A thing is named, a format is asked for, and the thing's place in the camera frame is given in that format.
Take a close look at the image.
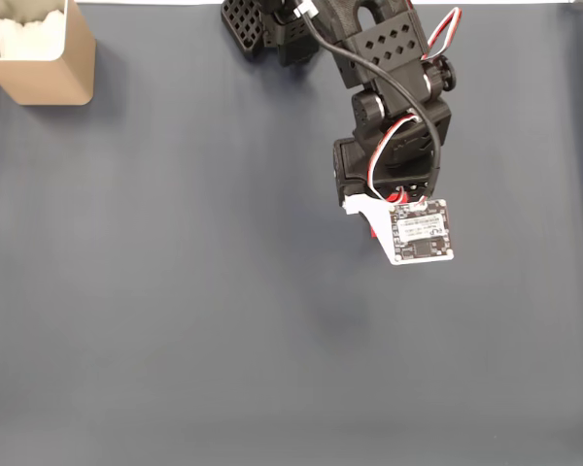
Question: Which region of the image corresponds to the red cube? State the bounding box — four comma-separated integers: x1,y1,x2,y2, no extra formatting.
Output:
369,190,410,241

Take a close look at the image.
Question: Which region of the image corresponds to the beige open box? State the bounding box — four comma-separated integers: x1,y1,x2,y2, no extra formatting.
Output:
0,0,97,107

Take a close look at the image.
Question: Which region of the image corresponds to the dark grey table mat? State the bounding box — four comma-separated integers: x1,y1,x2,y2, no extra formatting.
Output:
0,3,583,466

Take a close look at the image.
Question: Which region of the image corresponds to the white padding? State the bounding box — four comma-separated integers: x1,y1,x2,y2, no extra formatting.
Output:
0,9,66,62

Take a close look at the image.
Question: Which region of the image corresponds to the white and red servo cable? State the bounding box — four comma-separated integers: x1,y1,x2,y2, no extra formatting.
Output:
365,113,425,203
419,6,464,63

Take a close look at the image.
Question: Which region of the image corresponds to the camera board on white mount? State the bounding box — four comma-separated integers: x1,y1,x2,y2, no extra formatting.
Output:
341,193,456,267

